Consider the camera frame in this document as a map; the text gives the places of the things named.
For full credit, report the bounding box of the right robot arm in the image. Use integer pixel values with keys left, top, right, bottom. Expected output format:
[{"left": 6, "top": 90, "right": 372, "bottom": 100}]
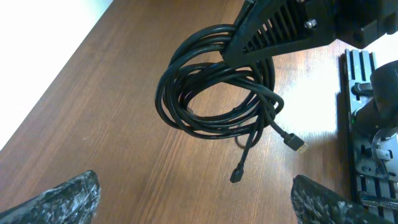
[{"left": 222, "top": 0, "right": 397, "bottom": 179}]

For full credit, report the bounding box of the black USB cable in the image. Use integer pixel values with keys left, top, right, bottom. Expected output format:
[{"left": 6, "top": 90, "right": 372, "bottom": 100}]
[{"left": 154, "top": 24, "right": 310, "bottom": 154}]

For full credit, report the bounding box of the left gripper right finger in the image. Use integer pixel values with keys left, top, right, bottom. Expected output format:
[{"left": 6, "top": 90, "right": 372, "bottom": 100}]
[{"left": 290, "top": 175, "right": 390, "bottom": 224}]

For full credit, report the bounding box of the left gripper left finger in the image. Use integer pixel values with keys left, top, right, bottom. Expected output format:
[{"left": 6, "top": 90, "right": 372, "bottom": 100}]
[{"left": 1, "top": 170, "right": 101, "bottom": 224}]

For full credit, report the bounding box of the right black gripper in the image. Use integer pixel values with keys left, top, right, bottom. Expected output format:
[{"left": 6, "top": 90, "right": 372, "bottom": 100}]
[{"left": 223, "top": 0, "right": 397, "bottom": 68}]

